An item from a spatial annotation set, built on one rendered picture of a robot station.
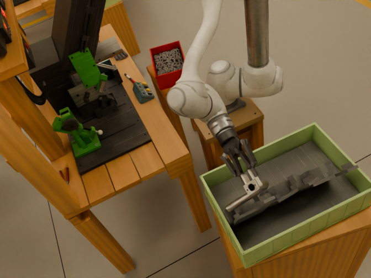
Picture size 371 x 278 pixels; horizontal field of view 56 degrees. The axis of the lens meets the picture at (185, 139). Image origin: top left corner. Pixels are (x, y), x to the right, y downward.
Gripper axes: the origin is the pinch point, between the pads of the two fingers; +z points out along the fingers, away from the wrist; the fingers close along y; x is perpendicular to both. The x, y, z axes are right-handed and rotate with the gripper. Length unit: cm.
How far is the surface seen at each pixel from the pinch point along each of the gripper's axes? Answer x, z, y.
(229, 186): 30.1, -8.7, -30.8
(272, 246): 19.7, 23.4, -19.0
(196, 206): 57, -16, -79
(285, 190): 34.7, 5.3, -8.8
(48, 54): -9, -122, -71
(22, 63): -44, -83, -41
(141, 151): 16, -49, -61
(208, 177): 20.1, -15.8, -32.2
